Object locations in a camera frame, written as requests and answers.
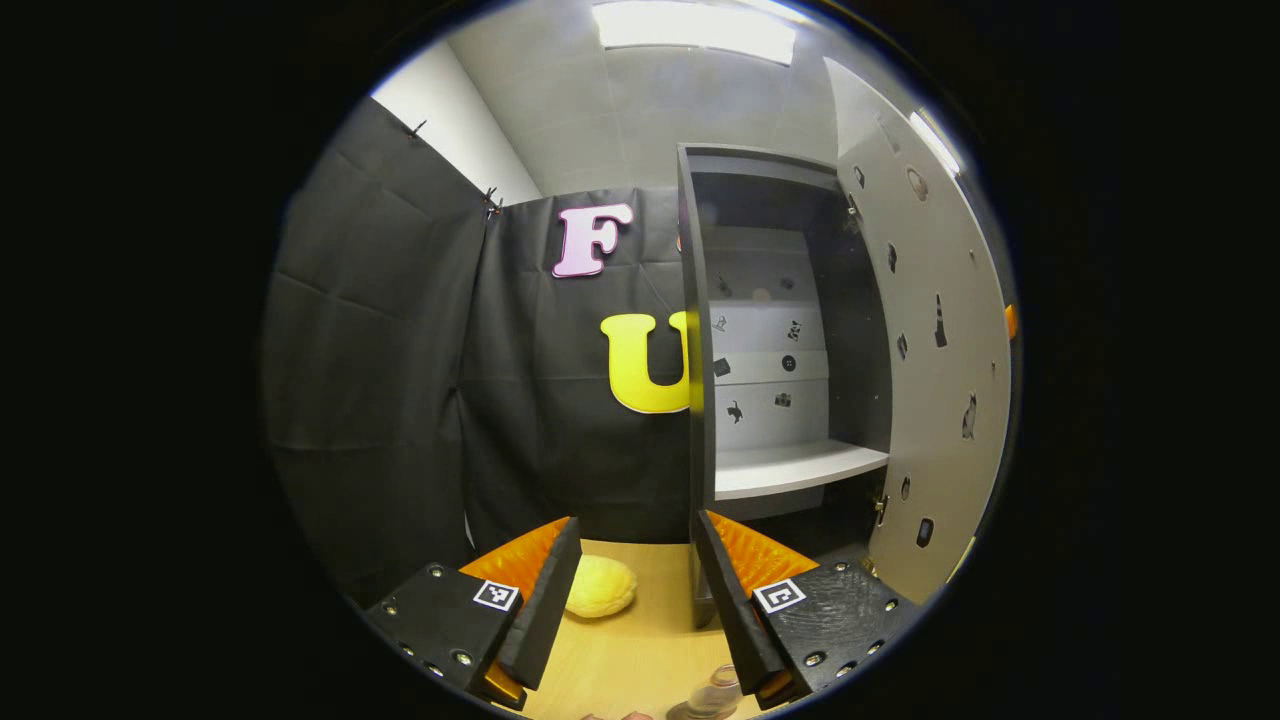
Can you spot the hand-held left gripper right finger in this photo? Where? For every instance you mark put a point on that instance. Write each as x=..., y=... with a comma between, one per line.
x=738, y=610

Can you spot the small ceiling light panel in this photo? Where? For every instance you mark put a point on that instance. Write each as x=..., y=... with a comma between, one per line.
x=935, y=142

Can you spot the black backdrop cloth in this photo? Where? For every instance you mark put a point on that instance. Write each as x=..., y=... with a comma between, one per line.
x=400, y=380

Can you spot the yellow round bread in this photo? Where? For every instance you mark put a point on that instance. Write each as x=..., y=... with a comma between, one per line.
x=600, y=587

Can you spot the large ceiling light panel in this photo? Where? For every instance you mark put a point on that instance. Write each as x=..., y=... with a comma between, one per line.
x=695, y=28

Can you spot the dark grey cabinet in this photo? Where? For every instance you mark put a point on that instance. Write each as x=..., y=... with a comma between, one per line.
x=697, y=350

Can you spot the white cabinet shelf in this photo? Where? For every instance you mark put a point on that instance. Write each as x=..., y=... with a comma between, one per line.
x=790, y=468

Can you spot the clear bottle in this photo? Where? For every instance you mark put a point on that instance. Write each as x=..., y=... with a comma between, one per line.
x=718, y=690

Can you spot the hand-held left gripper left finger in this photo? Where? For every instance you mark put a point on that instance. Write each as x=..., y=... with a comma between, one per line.
x=548, y=610

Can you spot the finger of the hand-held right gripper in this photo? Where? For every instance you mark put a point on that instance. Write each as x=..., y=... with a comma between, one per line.
x=1011, y=322

